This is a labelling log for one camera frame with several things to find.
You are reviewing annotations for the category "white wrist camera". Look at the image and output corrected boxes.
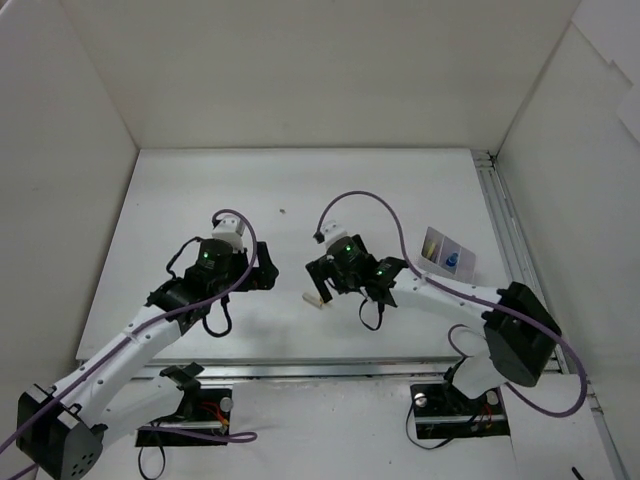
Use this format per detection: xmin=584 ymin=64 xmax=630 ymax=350
xmin=211 ymin=213 xmax=246 ymax=251
xmin=313 ymin=220 xmax=348 ymax=249

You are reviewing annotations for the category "beige eraser block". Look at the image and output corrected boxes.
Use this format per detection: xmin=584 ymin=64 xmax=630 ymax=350
xmin=302 ymin=292 xmax=322 ymax=308

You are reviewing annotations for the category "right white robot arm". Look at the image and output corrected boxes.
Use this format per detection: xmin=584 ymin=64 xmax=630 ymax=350
xmin=306 ymin=233 xmax=561 ymax=412

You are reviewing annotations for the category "front aluminium rail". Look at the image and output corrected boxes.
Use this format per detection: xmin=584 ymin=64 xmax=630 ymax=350
xmin=139 ymin=355 xmax=466 ymax=384

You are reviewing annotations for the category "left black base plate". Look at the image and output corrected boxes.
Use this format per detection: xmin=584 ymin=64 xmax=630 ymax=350
xmin=135 ymin=386 xmax=233 ymax=448

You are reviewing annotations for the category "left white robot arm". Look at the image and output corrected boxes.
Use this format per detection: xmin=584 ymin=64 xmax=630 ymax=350
xmin=12 ymin=233 xmax=279 ymax=479

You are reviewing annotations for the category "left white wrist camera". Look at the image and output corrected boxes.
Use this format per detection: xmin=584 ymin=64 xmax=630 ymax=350
xmin=211 ymin=213 xmax=246 ymax=251

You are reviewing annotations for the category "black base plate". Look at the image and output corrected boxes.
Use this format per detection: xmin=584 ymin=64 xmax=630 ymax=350
xmin=408 ymin=383 xmax=510 ymax=445
xmin=135 ymin=386 xmax=233 ymax=448

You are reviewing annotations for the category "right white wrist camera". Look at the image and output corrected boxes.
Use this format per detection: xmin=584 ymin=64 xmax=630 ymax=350
xmin=313 ymin=220 xmax=348 ymax=249

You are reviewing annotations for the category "clear blue spray bottle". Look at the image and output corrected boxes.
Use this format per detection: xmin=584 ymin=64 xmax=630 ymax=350
xmin=445 ymin=252 xmax=459 ymax=268

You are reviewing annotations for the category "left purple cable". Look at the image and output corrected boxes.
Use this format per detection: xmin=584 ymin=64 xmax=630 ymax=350
xmin=0 ymin=208 xmax=259 ymax=480

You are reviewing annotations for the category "white container box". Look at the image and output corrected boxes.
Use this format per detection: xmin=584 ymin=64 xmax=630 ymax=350
xmin=417 ymin=226 xmax=476 ymax=284

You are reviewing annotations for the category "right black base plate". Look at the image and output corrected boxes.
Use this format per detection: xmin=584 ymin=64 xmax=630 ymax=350
xmin=408 ymin=383 xmax=510 ymax=445

